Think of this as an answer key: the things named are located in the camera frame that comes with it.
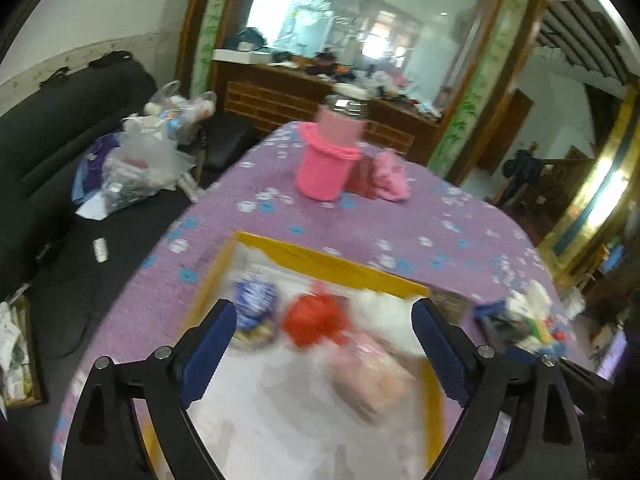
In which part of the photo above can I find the pink packet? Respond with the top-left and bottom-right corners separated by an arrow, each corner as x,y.
330,332 -> 426,423

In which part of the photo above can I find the red soft ball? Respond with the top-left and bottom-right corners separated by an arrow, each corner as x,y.
281,282 -> 351,348

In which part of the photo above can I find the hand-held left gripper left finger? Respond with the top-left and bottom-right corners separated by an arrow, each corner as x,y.
50,299 -> 238,480

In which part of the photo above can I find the wooden floor box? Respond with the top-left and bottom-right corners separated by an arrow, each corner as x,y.
0,295 -> 46,408

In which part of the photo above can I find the black sofa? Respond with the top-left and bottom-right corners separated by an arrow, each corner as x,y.
0,52 -> 211,411

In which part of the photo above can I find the wooden staircase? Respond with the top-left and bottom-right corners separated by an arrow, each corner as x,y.
535,0 -> 640,91

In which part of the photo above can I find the pink knitted cup sleeve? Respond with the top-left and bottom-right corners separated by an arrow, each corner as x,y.
294,122 -> 368,203

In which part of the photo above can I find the pink cloth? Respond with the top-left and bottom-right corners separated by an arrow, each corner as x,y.
372,149 -> 413,204

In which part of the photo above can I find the yellow rimmed tray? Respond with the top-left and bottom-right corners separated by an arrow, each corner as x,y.
135,230 -> 448,480

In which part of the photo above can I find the black chair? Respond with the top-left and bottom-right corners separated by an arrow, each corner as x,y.
197,112 -> 258,171

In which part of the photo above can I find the heap of mixed soft goods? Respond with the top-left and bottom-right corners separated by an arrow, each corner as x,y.
472,279 -> 568,358

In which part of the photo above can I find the blue white patterned pouch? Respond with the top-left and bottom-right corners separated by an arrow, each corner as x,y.
234,274 -> 279,333

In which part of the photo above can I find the pink bottle with metal lid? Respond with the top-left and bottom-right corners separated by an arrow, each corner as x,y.
314,94 -> 370,148

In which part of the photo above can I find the clear plastic bag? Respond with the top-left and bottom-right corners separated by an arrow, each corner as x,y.
75,80 -> 218,211

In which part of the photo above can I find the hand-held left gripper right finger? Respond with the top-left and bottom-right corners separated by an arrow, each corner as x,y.
411,297 -> 588,480

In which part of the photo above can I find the wooden sideboard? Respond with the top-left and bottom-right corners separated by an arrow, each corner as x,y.
207,47 -> 446,166

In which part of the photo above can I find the wood framed mirror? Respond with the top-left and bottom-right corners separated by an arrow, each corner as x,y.
175,0 -> 556,181

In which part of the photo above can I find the red packet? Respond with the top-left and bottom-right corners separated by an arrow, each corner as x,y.
345,156 -> 381,200

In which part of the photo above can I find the white plastic wrap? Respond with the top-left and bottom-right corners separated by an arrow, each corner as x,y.
350,287 -> 426,356

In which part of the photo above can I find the purple floral tablecloth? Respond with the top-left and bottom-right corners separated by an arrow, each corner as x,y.
50,120 -> 586,480

